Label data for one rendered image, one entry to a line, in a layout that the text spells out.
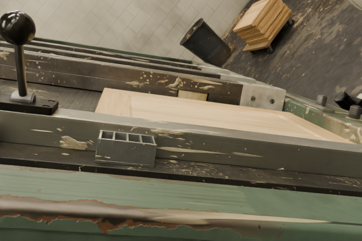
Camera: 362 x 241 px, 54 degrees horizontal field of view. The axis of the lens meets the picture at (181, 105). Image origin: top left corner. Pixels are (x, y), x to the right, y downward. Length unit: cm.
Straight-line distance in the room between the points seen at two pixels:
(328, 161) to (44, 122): 39
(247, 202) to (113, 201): 9
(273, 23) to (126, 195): 388
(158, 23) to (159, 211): 600
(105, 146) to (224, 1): 625
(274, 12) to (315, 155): 359
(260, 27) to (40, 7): 357
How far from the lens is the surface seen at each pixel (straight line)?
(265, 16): 403
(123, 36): 607
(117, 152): 43
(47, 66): 93
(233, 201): 26
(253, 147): 50
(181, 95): 94
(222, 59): 527
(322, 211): 29
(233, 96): 96
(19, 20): 42
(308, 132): 77
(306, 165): 54
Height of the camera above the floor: 135
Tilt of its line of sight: 14 degrees down
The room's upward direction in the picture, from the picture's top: 51 degrees counter-clockwise
